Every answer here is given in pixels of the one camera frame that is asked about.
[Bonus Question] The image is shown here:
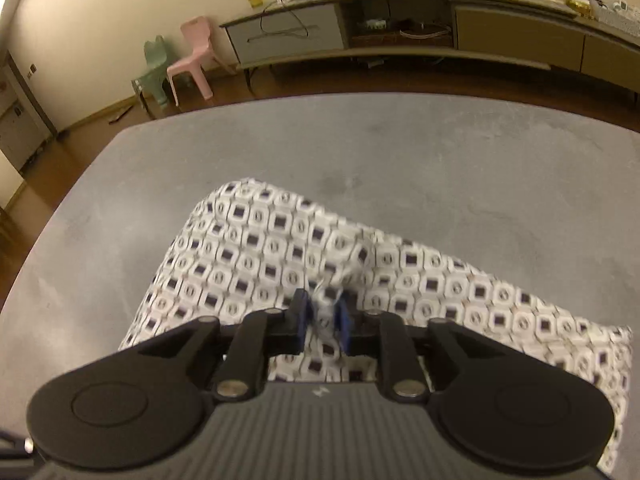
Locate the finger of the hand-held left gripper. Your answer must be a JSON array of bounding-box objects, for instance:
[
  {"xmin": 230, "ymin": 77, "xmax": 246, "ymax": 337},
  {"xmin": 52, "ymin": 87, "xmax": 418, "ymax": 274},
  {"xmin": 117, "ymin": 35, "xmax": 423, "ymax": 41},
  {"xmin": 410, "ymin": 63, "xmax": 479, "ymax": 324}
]
[{"xmin": 0, "ymin": 427, "xmax": 37, "ymax": 466}]

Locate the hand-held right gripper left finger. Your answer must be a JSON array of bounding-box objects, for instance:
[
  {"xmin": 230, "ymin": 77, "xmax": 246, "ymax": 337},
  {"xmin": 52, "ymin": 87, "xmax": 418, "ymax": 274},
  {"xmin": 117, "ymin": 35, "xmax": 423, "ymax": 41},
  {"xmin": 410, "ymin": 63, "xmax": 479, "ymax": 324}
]
[{"xmin": 135, "ymin": 289, "xmax": 313, "ymax": 402}]

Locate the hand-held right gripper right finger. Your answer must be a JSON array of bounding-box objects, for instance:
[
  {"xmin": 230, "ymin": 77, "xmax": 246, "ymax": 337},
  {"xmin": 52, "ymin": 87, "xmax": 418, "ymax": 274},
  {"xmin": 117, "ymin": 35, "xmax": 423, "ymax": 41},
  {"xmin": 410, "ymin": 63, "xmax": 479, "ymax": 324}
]
[{"xmin": 334, "ymin": 297, "xmax": 507, "ymax": 403}]

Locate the white square-patterned garment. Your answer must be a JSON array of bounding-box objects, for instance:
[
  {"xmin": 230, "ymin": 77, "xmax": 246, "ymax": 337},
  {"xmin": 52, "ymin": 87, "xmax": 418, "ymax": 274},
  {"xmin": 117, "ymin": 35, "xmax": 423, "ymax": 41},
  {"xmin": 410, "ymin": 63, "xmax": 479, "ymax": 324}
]
[{"xmin": 117, "ymin": 177, "xmax": 633, "ymax": 476}]

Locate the pink plastic child chair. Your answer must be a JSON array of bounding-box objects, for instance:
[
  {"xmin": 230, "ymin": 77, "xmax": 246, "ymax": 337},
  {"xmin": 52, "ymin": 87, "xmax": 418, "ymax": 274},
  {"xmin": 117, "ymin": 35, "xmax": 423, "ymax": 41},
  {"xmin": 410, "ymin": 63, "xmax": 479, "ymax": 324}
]
[{"xmin": 166, "ymin": 16, "xmax": 236, "ymax": 107}]

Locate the grey television cabinet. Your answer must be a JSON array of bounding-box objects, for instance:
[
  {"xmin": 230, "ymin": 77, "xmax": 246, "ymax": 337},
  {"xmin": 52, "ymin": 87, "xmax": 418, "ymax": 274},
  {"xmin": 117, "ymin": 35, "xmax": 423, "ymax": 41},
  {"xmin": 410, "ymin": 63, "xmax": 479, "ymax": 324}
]
[{"xmin": 220, "ymin": 0, "xmax": 640, "ymax": 106}]

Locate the green plastic child chair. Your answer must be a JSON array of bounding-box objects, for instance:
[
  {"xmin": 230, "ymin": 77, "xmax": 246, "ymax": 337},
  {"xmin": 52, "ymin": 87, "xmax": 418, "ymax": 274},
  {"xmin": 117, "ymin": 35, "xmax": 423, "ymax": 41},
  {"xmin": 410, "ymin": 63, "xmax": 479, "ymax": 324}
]
[{"xmin": 131, "ymin": 35, "xmax": 173, "ymax": 120}]

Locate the beige room door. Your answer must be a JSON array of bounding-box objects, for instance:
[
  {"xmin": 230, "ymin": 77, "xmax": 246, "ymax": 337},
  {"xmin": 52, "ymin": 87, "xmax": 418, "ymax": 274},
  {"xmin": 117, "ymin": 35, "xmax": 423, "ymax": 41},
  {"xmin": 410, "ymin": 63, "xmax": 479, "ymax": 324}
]
[{"xmin": 0, "ymin": 50, "xmax": 57, "ymax": 173}]

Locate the white storage basket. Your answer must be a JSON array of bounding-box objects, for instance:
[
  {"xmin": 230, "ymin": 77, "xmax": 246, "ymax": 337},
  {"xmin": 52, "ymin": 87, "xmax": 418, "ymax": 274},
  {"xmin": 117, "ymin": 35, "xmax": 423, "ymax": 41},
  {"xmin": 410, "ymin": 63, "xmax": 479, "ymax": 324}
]
[{"xmin": 587, "ymin": 0, "xmax": 640, "ymax": 36}]

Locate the black cable on cabinet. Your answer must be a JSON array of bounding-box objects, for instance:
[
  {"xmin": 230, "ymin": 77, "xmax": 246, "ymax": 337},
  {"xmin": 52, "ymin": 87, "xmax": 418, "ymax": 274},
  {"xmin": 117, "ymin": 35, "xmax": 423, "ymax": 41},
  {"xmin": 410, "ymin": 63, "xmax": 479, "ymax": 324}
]
[{"xmin": 247, "ymin": 0, "xmax": 321, "ymax": 41}]

